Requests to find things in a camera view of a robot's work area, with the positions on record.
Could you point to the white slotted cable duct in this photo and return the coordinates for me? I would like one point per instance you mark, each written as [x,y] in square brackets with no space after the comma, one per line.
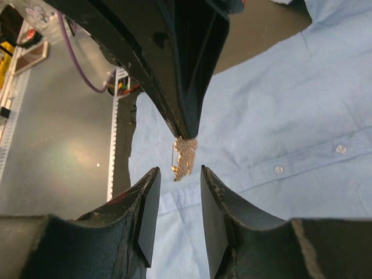
[120,73]

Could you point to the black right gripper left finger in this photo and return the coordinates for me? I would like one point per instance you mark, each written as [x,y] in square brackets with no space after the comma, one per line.
[115,240]

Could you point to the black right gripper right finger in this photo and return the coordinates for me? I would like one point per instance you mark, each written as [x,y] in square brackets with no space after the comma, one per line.
[243,241]

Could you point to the light blue button shirt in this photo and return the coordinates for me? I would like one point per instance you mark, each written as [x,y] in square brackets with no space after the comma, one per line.
[289,130]

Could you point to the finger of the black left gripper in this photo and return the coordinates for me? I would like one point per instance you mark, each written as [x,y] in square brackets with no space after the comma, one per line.
[201,30]
[135,34]

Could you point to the gold brooch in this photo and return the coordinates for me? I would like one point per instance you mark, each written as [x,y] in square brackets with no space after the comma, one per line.
[186,149]

